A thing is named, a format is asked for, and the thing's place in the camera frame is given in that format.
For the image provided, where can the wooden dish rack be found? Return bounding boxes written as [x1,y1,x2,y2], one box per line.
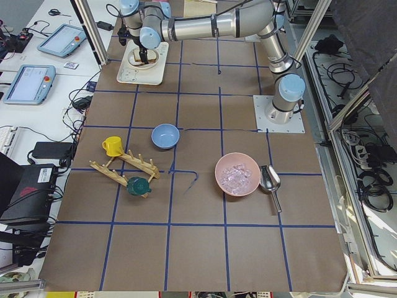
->
[89,149,161,199]

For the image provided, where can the black power adapter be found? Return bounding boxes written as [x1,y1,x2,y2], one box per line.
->
[32,142,72,160]

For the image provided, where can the pink bowl with ice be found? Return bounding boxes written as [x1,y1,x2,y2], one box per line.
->
[215,152,261,196]

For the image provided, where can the white keyboard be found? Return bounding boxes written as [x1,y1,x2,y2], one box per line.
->
[0,125,20,157]

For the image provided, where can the upper blue teach pendant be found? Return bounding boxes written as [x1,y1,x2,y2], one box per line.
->
[37,24,86,58]

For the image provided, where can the metal scoop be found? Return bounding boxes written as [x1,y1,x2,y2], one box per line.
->
[260,165,282,213]

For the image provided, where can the lower blue teach pendant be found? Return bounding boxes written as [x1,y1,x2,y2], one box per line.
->
[3,65,56,105]

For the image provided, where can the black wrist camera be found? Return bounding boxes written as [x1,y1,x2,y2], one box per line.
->
[117,25,128,47]

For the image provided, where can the black computer box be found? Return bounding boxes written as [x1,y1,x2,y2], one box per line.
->
[1,153,58,226]

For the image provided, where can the yellow mug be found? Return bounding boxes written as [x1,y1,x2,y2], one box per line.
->
[102,136,124,157]

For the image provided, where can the white round plate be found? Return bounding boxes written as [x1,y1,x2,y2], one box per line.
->
[127,48,159,69]

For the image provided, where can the wooden cutting board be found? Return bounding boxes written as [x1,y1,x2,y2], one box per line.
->
[184,0,218,17]

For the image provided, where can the blue bowl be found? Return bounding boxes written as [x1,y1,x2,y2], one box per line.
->
[151,124,180,149]

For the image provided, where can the cream bear tray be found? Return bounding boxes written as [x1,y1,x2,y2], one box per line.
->
[116,40,169,86]

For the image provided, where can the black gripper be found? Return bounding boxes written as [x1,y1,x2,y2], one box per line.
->
[132,37,148,64]

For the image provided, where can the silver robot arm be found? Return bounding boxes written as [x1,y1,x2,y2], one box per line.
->
[118,1,305,125]

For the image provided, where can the white bread slice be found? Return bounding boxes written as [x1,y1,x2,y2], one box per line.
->
[133,49,158,65]

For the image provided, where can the dark green mug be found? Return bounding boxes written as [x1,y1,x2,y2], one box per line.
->
[127,176,151,196]

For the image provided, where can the white power strip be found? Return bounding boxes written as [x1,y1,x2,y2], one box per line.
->
[354,145,371,170]

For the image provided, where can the black scissors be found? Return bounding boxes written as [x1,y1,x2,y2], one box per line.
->
[48,9,71,17]

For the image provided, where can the aluminium frame post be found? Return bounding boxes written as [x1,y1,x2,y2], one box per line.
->
[70,0,109,66]

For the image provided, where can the blue teach pendant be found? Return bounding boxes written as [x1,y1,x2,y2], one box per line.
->
[3,65,56,105]
[37,24,86,58]

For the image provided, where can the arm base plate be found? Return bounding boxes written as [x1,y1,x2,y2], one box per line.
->
[244,34,261,42]
[253,95,305,133]

